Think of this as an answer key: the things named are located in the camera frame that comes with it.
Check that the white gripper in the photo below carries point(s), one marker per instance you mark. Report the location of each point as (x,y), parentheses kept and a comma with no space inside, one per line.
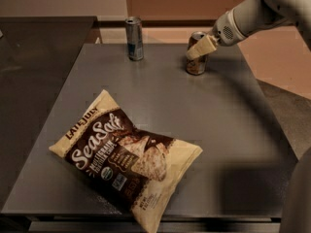
(224,32)

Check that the orange soda can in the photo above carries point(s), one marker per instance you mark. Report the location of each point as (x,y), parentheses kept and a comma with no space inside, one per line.
(197,66)

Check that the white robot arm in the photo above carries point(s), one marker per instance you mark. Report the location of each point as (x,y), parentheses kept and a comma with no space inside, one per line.
(252,16)

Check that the slim silver blue can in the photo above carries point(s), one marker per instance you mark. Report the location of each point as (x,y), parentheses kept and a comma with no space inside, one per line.
(133,29)

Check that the sea salt chips bag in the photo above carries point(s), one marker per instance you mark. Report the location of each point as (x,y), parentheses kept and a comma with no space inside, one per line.
(140,168)

